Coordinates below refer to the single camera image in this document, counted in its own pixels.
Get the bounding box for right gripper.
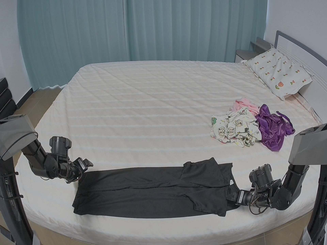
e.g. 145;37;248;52
227;189;253;207

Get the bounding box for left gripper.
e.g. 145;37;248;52
74;158;87;174

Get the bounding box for black T-shirt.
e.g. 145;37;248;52
72;157;240;217

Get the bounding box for white printed pyjama garment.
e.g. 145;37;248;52
210;107;262;147

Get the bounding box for purple satin garment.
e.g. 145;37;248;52
255;104;295;152

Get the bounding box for bed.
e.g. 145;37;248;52
14;30;327;239

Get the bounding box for pink garment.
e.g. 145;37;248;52
229;97;260;115

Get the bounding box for black chest of drawers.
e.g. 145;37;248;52
0;78;18;120

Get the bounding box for blue-green curtain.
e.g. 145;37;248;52
17;0;131;90
126;0;267;63

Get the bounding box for white flower printed pillow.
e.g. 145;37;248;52
243;47;314;101

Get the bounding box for grey bedside table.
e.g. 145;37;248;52
236;37;273;63

